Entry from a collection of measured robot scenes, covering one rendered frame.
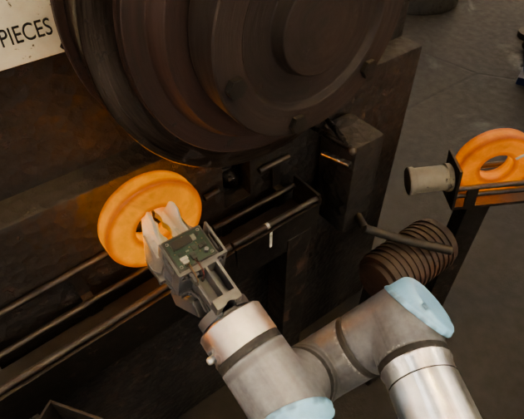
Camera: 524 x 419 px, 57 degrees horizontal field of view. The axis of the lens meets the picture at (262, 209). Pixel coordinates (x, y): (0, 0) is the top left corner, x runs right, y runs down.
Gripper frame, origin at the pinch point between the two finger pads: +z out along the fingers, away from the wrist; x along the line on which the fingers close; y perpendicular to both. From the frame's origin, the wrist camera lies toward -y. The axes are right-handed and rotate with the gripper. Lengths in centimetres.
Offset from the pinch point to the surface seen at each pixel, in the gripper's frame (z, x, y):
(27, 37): 16.0, 6.4, 21.0
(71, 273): 1.8, 12.8, -10.9
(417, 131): 29, -152, -95
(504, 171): -22, -69, -9
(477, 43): 64, -247, -105
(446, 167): -15, -59, -10
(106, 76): 3.3, 2.7, 24.5
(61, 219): 5.8, 10.9, -1.6
